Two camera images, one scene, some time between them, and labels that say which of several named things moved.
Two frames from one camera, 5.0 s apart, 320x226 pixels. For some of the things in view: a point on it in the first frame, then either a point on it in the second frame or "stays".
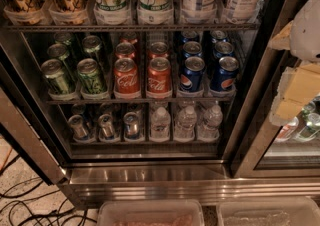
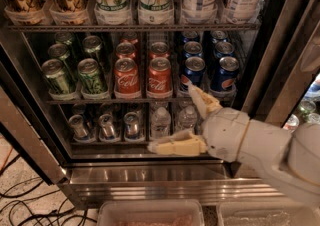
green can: [91, 80] stays
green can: [54, 74] stays
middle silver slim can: [106, 127] stays
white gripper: [307, 33] to [225, 134]
